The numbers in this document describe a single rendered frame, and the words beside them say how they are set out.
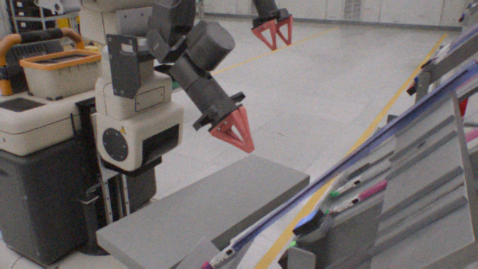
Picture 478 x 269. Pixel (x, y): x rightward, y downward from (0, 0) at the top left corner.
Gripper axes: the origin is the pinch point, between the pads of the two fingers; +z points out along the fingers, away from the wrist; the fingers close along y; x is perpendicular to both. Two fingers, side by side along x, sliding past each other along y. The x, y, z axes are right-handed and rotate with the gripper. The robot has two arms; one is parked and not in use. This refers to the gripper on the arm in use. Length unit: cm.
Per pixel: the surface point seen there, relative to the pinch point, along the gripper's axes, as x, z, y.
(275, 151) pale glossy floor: 118, 7, 182
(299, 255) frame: 2.8, 19.7, -3.9
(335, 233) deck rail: -2.9, 20.4, 0.5
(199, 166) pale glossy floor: 141, -17, 135
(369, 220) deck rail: -9.6, 21.0, 0.4
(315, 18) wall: 269, -169, 884
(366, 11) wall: 173, -101, 883
